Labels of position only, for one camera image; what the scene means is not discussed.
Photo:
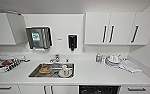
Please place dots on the stainless steel dishwasher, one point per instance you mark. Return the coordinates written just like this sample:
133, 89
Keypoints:
99, 90

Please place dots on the black soap dispenser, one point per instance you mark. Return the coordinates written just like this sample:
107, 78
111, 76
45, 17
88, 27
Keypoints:
72, 42

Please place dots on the chrome faucet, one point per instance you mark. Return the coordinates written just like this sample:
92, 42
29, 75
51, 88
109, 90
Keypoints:
55, 58

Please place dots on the blue dish soap bottle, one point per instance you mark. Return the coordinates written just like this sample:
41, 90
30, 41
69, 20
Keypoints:
97, 58

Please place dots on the small white bottle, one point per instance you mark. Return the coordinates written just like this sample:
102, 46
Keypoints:
102, 60

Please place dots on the orange bowl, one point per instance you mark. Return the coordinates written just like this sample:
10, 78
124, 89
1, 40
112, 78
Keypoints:
45, 69

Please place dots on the steel paper towel dispenser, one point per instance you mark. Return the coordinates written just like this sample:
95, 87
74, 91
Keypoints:
38, 37

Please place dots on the stack of white dishes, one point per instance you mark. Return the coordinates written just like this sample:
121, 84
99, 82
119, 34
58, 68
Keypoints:
113, 60

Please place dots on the stainless steel sink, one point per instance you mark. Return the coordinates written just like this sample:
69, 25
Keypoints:
32, 73

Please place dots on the white two-door sink cabinet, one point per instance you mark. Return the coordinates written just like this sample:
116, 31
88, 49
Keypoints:
47, 90

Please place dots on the grey white dish cloth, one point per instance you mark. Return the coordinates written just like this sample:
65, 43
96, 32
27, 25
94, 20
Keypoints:
131, 66

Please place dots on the dish tray with cups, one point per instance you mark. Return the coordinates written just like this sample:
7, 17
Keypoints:
9, 63

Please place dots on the white drawer unit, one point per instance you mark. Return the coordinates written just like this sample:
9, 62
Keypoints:
136, 90
4, 89

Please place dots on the white wall cabinet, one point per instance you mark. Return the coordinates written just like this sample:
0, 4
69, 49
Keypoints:
119, 28
6, 29

